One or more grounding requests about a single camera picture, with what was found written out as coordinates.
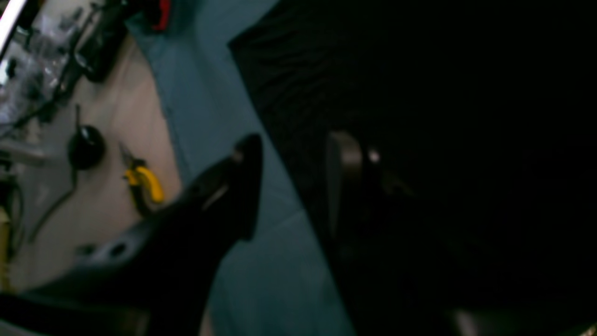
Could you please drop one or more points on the blue orange clamp bottom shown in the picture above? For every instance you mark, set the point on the blue orange clamp bottom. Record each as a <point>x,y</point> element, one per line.
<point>158,14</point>

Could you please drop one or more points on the black T-shirt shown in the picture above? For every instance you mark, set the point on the black T-shirt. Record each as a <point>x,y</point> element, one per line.
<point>488,106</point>

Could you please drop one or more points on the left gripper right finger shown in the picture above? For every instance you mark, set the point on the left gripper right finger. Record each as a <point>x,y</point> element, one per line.
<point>405,265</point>

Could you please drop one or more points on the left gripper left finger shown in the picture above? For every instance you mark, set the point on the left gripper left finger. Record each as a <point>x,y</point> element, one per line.
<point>154,279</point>

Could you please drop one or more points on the black round object on cloth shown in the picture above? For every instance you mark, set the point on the black round object on cloth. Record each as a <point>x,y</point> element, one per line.
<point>86,148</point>

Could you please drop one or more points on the blue table cloth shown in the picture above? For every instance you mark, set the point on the blue table cloth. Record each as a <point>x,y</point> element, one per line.
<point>277,284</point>

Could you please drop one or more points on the yellow handled pliers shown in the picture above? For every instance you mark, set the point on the yellow handled pliers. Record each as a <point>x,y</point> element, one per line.
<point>144,186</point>

